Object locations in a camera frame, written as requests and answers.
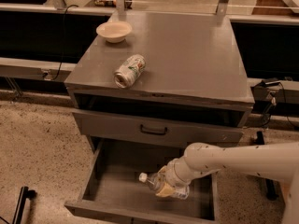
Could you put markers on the cream ceramic bowl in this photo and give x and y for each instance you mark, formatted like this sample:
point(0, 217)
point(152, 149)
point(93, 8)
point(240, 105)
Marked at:
point(114, 31)

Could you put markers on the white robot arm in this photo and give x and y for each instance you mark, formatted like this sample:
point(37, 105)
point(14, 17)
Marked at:
point(279, 162)

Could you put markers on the open grey lower drawer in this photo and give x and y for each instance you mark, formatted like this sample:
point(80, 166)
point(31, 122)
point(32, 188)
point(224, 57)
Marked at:
point(113, 193)

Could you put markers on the grey drawer cabinet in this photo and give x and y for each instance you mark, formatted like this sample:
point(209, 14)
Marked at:
point(194, 72)

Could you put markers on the clear plastic water bottle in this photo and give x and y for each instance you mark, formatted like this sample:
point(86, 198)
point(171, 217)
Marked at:
point(155, 182)

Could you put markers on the grey upper drawer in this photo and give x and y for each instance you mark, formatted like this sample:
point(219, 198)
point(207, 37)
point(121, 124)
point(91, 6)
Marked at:
point(126, 128)

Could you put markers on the black metal stand leg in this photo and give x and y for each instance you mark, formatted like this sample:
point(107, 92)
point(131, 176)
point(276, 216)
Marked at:
point(270, 188)

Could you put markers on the black handle bottom left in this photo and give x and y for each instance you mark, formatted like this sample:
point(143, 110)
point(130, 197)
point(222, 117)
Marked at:
point(25, 194)

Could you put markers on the black drawer handle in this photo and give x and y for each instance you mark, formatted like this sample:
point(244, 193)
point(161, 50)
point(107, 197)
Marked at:
point(152, 131)

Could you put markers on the green white soda can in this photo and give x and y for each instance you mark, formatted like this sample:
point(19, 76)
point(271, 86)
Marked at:
point(127, 74)

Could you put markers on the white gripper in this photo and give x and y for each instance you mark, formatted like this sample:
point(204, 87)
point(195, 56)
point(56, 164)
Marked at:
point(169, 174)

